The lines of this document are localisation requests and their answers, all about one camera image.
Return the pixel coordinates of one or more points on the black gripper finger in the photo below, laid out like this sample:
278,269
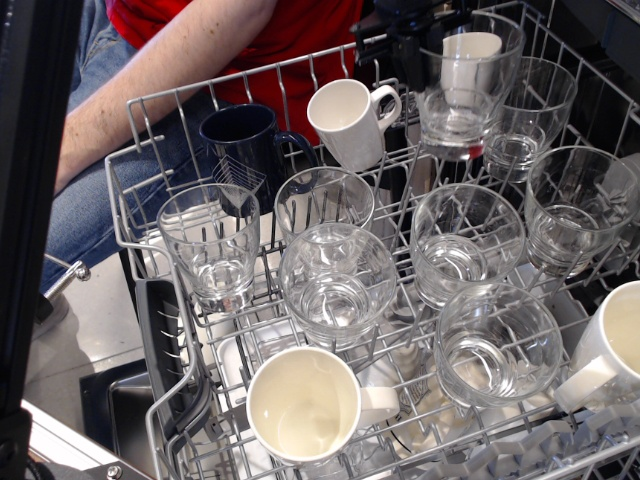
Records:
407,61

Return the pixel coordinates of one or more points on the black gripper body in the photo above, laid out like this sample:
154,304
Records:
403,28

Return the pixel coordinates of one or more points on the clear glass cup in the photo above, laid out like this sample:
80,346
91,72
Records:
458,133

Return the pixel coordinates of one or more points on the person forearm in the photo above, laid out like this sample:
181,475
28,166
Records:
194,46

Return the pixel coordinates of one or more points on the tall white cup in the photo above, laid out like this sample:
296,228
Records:
466,67

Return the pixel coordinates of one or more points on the white tapered mug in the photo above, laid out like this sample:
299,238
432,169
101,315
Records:
351,120

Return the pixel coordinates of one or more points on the red shirt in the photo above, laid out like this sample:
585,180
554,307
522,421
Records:
296,28

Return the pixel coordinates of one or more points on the clear glass back right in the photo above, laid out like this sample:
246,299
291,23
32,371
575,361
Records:
533,114

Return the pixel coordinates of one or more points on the clear glass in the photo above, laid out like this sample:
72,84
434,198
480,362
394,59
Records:
337,280
533,114
212,233
462,235
495,344
578,200
322,195

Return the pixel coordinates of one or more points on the clear glass centre back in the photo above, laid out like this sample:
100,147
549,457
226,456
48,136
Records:
322,195

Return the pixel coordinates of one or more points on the dark blue mug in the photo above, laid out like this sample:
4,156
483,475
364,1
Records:
246,144

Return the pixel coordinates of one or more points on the clear glass centre right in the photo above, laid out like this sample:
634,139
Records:
462,235

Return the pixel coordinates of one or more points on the clear glass far right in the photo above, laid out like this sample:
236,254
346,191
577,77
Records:
578,200

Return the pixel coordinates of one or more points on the clear glass centre front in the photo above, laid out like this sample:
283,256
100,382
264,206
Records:
337,280

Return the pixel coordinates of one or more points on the clear glass left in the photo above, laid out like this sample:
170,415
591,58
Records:
212,233

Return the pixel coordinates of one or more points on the clear glass front right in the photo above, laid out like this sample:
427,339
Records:
495,344

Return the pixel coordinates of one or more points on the blue jeans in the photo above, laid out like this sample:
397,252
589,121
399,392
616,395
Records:
80,226

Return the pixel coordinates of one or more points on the cream mug front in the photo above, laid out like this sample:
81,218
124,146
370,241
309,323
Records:
304,404

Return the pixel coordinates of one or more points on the white mug right edge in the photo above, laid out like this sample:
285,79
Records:
604,368

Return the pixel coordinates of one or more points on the chrome chair bar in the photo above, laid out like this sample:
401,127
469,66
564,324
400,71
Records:
76,271

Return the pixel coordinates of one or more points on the grey wire dishwasher rack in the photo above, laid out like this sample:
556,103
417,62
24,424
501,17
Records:
528,440

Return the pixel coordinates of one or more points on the black robot arm post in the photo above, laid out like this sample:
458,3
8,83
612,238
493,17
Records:
44,145

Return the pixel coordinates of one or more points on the dark grey rack handle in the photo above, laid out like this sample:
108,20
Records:
158,315

